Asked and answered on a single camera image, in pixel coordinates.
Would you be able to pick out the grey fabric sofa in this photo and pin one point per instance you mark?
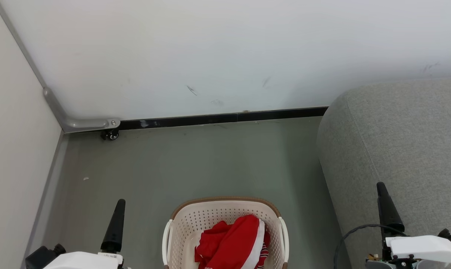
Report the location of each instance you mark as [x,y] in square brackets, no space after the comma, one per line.
[397,142]

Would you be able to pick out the grey metal partition frame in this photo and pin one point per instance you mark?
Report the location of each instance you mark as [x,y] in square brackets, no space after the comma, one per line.
[83,123]

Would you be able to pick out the cream perforated laundry basket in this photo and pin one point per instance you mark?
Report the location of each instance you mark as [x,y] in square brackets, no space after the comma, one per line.
[195,224]

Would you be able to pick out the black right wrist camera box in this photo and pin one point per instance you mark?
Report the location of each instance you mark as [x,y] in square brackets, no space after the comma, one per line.
[448,235]

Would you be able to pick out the black caster wheel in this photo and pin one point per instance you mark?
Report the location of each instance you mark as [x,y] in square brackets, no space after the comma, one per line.
[111,135]

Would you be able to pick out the black baseboard strip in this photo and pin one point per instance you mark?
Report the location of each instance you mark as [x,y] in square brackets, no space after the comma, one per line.
[210,119]

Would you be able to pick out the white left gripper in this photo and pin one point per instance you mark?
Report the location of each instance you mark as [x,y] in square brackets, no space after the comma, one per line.
[83,260]

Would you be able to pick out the red shorts with white trim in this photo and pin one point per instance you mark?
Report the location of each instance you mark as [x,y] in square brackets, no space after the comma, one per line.
[240,239]

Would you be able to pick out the red jersey with striped trim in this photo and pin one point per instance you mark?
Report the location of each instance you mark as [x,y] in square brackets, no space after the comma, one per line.
[210,243]

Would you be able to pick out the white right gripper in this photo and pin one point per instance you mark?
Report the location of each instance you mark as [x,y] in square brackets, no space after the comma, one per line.
[423,247]

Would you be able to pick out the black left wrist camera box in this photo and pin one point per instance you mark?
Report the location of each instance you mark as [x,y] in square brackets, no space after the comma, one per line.
[40,258]

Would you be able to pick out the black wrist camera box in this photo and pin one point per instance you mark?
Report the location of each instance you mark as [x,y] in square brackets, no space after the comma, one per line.
[448,235]
[40,258]

